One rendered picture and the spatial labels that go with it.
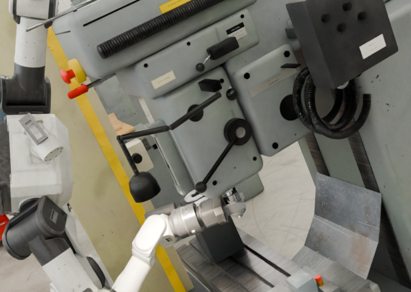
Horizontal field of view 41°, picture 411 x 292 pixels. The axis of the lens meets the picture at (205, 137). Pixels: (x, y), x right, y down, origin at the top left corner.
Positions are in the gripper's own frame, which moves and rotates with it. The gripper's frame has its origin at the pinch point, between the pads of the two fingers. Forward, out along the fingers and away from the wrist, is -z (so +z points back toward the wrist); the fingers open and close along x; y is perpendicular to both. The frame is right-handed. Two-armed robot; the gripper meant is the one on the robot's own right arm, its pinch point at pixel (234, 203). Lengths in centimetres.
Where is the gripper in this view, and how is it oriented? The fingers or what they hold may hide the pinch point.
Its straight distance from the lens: 159.6
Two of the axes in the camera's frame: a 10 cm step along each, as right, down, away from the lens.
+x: -0.2, -3.2, 9.5
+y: 3.8, 8.7, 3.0
